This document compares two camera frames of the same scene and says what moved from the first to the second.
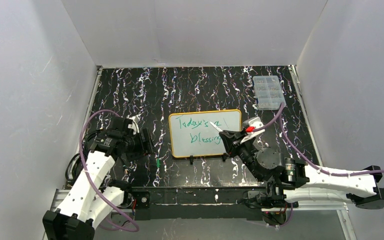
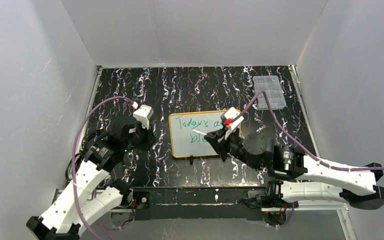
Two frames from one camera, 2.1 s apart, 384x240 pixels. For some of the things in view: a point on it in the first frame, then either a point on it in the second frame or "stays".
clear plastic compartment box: [269, 92] stays
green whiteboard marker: [216, 126] to [199, 132]
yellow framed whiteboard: [191, 135] stays
